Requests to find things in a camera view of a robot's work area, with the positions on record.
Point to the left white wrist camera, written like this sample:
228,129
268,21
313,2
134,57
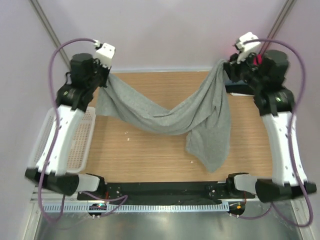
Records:
104,52

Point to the folded pink t shirt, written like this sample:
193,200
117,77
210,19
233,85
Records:
257,60

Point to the white plastic basket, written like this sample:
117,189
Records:
80,144

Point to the aluminium rail frame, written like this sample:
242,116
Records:
301,213

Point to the slotted cable duct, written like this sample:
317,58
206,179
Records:
78,207

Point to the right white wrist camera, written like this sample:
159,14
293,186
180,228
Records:
244,49

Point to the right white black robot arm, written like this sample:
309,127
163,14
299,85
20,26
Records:
288,180

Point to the right aluminium corner post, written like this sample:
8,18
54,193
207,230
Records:
281,18

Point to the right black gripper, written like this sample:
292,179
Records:
231,66

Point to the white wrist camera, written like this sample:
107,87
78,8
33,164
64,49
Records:
244,49
104,52

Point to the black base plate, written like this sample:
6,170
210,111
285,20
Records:
172,193

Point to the left aluminium corner post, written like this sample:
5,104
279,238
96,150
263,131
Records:
35,4

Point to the folded black t shirt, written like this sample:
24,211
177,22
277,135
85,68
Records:
239,89

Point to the grey t shirt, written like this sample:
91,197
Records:
204,116

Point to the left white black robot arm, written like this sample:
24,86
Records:
51,170

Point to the folded white t shirt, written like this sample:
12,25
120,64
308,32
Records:
240,94

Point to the aluminium corner post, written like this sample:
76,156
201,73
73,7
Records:
35,4
281,18

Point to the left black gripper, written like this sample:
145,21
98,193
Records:
106,69

